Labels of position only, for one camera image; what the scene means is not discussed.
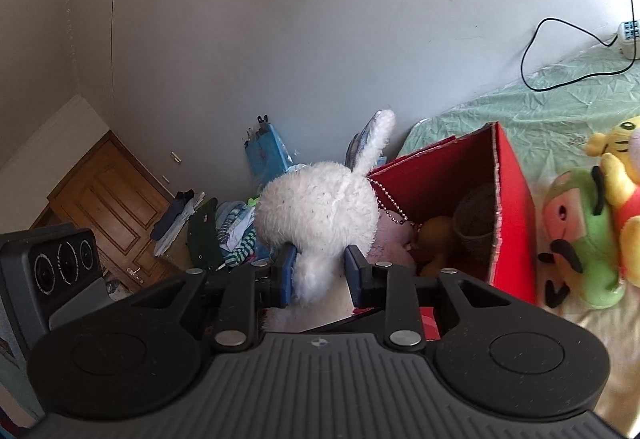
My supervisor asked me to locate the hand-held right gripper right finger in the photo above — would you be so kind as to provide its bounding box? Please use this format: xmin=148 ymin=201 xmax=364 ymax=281
xmin=344 ymin=244 xmax=512 ymax=353

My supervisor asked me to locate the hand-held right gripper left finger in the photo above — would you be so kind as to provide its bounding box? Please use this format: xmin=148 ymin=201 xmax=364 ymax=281
xmin=131 ymin=243 xmax=299 ymax=354

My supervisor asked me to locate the white plush toy blue bow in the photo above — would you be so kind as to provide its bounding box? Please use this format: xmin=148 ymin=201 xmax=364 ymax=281
xmin=254 ymin=109 xmax=397 ymax=332

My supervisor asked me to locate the red cardboard box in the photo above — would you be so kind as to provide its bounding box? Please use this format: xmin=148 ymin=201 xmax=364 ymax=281
xmin=350 ymin=121 xmax=539 ymax=336

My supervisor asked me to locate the green plush toy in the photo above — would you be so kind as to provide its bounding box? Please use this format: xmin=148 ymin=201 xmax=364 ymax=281
xmin=537 ymin=166 xmax=627 ymax=311

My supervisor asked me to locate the yellow tiger plush toy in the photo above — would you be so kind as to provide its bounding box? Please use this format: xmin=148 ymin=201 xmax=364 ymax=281
xmin=585 ymin=115 xmax=640 ymax=288

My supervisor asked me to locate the pile of clothes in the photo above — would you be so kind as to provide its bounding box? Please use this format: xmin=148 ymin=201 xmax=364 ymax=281
xmin=215 ymin=164 xmax=282 ymax=271

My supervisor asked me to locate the brown plush toy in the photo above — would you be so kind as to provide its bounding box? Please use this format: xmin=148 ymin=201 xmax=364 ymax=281
xmin=415 ymin=216 xmax=459 ymax=278

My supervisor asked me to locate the wooden door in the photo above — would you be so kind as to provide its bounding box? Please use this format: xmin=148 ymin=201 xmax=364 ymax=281
xmin=30 ymin=131 xmax=184 ymax=296

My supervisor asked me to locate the blue plastic packet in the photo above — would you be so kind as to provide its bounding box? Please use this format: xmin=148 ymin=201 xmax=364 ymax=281
xmin=244 ymin=115 xmax=292 ymax=184

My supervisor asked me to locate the dark brown woven item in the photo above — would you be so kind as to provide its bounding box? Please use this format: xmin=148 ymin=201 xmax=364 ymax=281
xmin=452 ymin=184 xmax=499 ymax=261

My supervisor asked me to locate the white power strip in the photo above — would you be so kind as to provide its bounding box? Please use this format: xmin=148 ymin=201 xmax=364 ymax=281
xmin=617 ymin=19 xmax=640 ymax=60

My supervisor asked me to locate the silver bead chain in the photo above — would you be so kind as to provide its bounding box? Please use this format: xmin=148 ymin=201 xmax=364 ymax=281
xmin=367 ymin=176 xmax=409 ymax=226

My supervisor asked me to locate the black charger cable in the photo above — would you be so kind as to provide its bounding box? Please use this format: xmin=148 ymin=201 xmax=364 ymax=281
xmin=520 ymin=0 xmax=640 ymax=92

